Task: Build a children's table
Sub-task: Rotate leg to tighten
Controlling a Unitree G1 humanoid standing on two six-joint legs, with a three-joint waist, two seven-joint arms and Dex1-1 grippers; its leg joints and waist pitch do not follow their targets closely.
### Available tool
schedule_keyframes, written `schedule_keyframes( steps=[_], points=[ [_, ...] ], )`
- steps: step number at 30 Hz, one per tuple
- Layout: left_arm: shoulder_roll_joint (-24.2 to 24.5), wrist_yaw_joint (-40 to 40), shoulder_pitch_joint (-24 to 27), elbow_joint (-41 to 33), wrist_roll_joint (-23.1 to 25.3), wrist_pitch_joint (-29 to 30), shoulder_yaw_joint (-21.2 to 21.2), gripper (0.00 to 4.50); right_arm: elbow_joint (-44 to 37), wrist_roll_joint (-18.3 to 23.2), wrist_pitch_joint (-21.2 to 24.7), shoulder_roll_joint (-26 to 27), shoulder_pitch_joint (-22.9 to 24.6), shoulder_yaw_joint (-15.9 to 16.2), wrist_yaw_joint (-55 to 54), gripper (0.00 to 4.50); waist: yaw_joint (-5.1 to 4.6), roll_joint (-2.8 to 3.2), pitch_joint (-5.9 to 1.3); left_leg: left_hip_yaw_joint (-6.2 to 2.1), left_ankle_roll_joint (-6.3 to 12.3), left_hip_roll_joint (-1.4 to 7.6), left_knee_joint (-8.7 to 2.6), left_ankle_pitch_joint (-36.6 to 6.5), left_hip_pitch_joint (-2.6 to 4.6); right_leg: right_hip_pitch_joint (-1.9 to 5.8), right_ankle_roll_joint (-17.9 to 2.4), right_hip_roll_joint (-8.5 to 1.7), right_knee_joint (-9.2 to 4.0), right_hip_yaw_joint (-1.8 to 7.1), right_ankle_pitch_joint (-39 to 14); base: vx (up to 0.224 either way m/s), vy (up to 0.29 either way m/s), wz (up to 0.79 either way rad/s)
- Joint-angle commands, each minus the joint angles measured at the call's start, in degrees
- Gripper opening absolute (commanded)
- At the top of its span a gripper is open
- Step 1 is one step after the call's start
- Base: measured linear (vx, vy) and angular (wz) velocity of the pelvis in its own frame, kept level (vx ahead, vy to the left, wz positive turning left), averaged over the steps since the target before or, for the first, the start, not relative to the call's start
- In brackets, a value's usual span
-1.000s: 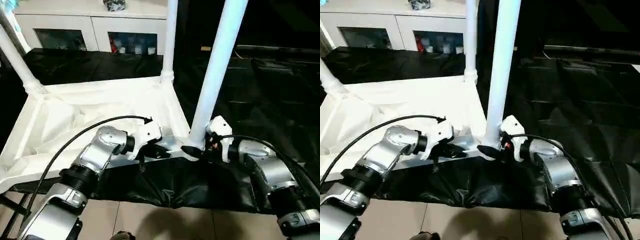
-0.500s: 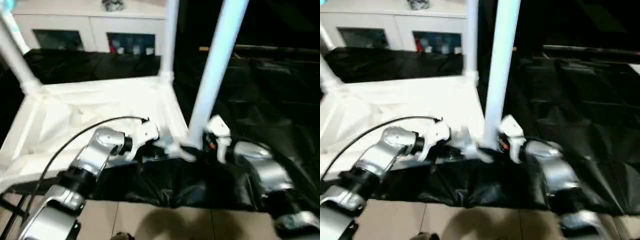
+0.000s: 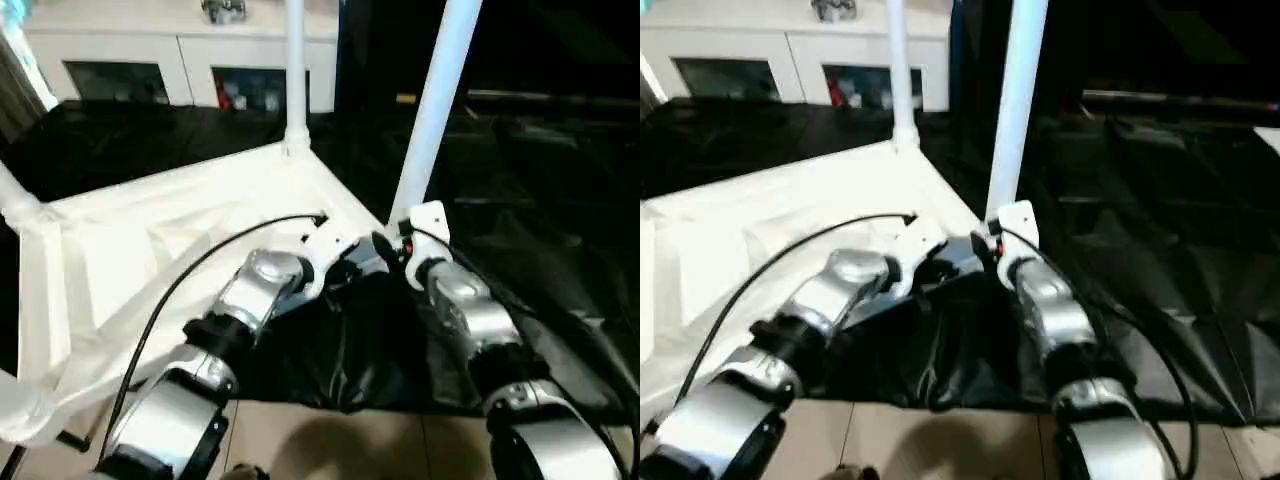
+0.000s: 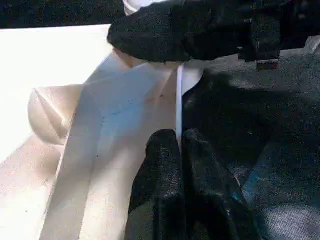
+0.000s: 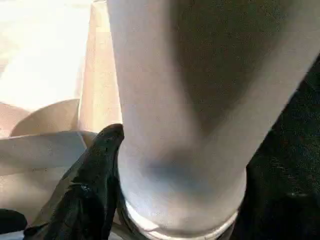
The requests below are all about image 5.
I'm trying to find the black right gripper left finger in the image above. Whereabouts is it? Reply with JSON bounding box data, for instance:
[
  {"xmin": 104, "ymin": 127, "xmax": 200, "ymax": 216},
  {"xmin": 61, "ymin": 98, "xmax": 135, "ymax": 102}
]
[{"xmin": 22, "ymin": 123, "xmax": 126, "ymax": 240}]

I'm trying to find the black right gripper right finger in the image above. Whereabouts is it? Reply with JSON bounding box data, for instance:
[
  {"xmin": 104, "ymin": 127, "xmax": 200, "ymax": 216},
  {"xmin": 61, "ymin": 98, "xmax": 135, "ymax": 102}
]
[{"xmin": 231, "ymin": 155, "xmax": 320, "ymax": 240}]

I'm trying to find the white plastic table top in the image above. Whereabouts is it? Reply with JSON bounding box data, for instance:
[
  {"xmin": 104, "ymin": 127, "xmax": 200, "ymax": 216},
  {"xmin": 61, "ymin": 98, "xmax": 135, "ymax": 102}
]
[{"xmin": 0, "ymin": 0, "xmax": 125, "ymax": 228}]

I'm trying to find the black plastic mat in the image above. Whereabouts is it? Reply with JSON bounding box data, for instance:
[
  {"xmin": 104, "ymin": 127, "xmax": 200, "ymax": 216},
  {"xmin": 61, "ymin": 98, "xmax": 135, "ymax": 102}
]
[{"xmin": 0, "ymin": 55, "xmax": 320, "ymax": 240}]

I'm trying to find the white plastic table leg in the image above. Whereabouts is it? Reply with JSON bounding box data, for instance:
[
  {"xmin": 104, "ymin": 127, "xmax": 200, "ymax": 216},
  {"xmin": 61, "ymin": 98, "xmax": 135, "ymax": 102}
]
[{"xmin": 106, "ymin": 0, "xmax": 320, "ymax": 240}]

